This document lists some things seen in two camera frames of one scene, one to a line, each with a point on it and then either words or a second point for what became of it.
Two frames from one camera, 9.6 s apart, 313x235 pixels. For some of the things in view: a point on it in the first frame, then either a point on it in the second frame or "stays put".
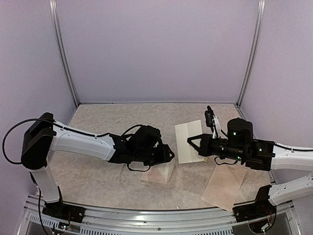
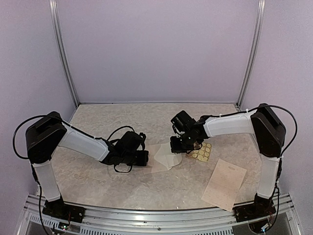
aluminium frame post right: [260, 10] stays put
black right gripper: [204, 144] to [177, 144]
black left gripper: [161, 153] to [142, 157]
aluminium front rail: [223, 222] stays put
